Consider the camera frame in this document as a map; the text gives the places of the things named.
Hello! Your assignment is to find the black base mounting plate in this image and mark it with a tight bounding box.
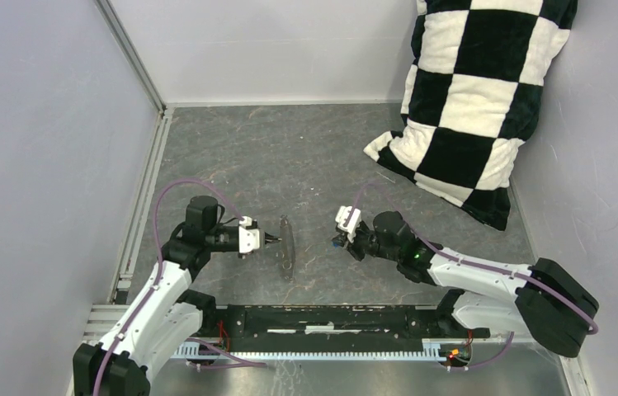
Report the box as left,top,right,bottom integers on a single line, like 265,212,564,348
191,304,491,353

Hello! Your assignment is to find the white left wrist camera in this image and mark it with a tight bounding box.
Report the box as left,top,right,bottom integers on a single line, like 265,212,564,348
238,216,265,256

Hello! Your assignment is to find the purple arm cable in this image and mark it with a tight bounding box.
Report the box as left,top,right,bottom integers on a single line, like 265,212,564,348
92,178,269,396
343,182,600,373

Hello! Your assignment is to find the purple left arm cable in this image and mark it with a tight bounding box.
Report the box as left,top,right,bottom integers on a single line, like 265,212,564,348
92,178,269,396

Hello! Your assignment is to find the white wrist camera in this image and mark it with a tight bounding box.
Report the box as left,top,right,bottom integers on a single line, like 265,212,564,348
335,205,361,243
238,216,265,256

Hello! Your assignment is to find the black white checkered pillow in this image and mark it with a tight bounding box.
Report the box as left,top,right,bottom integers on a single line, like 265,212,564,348
364,0,578,231

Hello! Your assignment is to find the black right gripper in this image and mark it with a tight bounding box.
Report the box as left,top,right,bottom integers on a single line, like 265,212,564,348
332,224,400,262

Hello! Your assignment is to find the aluminium frame rail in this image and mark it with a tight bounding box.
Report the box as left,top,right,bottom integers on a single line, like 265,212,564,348
95,0,174,304

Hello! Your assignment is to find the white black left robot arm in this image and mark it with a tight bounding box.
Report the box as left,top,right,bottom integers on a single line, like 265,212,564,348
73,196,282,395

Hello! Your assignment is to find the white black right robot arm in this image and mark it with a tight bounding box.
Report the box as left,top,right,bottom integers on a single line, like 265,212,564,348
333,206,599,358

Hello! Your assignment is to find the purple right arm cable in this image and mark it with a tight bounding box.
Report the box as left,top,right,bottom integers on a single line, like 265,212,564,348
343,182,600,373

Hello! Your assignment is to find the white slotted cable duct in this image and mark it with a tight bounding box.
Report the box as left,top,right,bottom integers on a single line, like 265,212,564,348
101,341,444,362

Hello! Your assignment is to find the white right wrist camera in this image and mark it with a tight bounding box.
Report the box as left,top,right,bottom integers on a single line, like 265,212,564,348
335,205,361,243

